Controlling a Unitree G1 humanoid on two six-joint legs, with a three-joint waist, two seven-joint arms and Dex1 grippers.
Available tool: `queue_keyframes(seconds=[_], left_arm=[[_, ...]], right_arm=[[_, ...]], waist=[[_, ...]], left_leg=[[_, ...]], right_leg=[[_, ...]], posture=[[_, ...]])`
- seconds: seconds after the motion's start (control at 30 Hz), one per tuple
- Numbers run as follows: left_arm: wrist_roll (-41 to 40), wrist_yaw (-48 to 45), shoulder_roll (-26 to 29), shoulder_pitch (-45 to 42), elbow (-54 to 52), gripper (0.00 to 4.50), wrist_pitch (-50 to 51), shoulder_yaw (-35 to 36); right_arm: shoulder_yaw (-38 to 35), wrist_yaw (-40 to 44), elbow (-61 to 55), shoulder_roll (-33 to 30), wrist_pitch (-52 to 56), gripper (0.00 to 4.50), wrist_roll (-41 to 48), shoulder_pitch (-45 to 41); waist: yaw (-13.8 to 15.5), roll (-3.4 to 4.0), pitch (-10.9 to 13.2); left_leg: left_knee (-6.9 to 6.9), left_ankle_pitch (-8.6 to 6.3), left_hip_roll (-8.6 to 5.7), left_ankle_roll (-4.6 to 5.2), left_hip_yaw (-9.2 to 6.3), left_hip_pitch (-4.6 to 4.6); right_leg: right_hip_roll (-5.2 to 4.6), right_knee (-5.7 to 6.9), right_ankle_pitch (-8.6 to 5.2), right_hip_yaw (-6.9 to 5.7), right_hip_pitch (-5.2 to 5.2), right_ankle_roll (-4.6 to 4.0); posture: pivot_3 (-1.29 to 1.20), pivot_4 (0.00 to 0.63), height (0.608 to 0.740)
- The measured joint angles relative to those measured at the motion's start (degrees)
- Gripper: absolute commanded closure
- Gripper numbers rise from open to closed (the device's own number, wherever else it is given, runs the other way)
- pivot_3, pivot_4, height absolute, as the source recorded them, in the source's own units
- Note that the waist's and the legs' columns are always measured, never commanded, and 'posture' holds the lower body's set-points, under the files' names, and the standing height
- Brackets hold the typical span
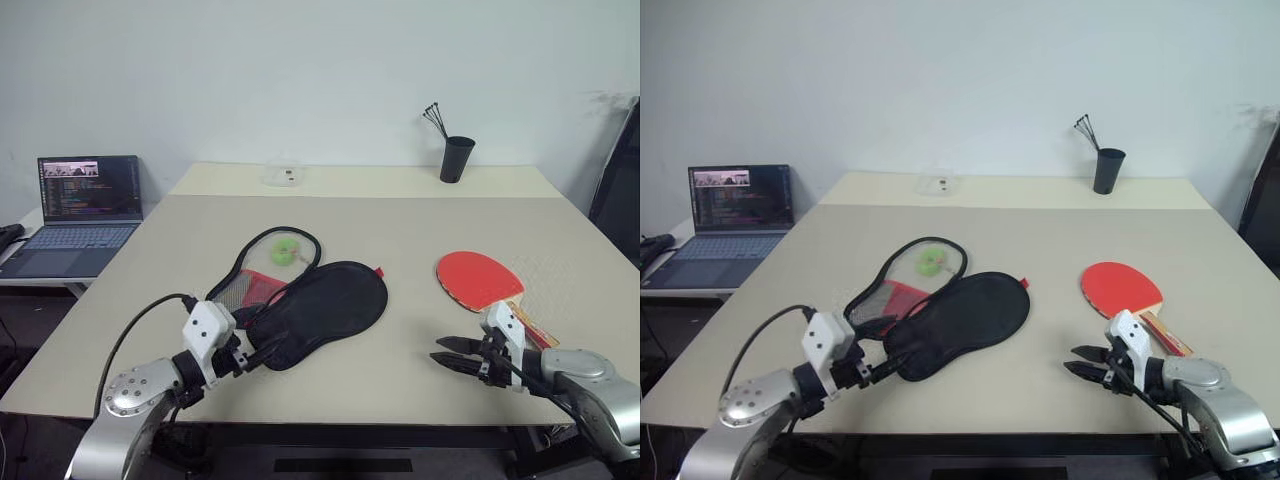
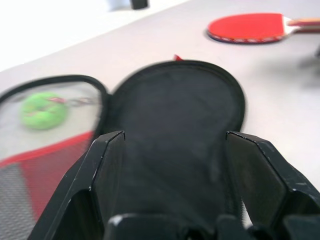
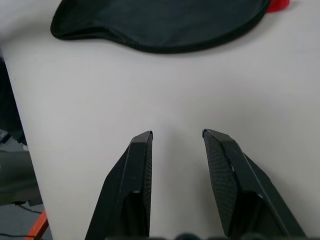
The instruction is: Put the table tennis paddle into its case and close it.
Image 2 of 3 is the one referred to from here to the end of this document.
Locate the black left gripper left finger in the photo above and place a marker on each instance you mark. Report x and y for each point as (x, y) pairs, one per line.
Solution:
(82, 180)

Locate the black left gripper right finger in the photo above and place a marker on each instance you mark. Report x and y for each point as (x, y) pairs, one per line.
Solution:
(270, 175)

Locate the red and black object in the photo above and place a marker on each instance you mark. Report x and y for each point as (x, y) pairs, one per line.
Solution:
(175, 112)

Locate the red table tennis paddle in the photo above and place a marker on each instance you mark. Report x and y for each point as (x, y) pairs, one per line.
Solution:
(245, 26)

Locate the green round ball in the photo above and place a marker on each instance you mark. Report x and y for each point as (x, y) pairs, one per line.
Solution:
(42, 111)

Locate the black cup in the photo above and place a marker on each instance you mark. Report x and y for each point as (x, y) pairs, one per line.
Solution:
(139, 3)

